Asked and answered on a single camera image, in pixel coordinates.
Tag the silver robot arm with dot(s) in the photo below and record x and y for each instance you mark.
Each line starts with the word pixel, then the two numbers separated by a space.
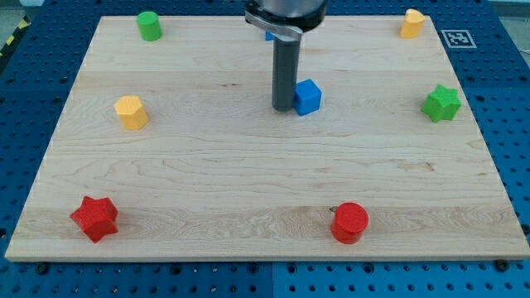
pixel 287 20

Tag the small blue block behind arm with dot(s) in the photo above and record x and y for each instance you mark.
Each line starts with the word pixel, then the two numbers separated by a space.
pixel 269 36

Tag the yellow heart block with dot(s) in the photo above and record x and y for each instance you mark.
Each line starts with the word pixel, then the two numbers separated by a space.
pixel 412 24

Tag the blue cube block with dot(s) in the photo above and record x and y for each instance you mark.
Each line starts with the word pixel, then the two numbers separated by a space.
pixel 307 97

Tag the wooden board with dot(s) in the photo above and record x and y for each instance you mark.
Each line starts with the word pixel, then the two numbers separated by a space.
pixel 217 174

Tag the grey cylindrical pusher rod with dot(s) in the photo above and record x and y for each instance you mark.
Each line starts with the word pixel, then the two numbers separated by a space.
pixel 284 73

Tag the red cylinder block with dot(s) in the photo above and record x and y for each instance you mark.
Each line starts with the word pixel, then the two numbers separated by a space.
pixel 349 223

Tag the yellow hexagon block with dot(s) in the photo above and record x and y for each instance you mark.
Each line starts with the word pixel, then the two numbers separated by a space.
pixel 131 112

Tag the green cylinder block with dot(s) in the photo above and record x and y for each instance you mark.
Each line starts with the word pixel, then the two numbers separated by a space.
pixel 149 26

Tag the red star block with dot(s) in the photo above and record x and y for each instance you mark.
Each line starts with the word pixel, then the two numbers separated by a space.
pixel 96 218

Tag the green star block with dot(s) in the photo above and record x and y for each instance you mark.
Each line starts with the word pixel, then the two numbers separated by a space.
pixel 441 104

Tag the white fiducial marker tag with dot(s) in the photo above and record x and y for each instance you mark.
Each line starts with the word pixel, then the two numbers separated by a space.
pixel 458 39

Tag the black yellow hazard tape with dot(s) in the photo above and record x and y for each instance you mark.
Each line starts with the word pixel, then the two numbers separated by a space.
pixel 15 38

